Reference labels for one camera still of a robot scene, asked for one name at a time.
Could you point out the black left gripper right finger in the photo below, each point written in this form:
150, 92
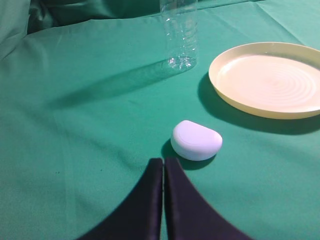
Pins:
188, 215

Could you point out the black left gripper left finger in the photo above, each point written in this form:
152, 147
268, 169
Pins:
139, 216

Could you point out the pale yellow plastic plate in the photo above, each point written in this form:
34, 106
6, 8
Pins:
274, 80

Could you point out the white rounded plastic case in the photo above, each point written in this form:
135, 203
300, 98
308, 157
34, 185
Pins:
195, 142

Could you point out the clear plastic bottle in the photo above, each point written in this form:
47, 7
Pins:
179, 18

